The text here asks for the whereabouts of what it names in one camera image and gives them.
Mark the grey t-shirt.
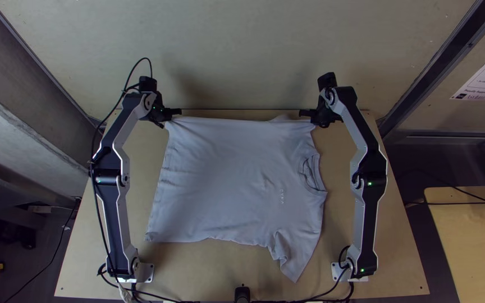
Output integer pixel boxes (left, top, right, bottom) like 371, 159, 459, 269
143, 113, 329, 283

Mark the pale wooden side table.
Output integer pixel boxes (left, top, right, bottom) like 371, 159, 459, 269
423, 185, 485, 303

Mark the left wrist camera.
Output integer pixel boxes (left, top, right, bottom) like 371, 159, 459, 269
138, 76, 158, 94

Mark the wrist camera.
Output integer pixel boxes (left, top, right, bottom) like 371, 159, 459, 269
317, 72, 337, 91
138, 76, 158, 94

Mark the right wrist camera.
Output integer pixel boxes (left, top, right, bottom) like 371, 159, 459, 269
317, 72, 337, 91

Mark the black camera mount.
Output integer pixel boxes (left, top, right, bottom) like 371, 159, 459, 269
234, 284, 251, 303

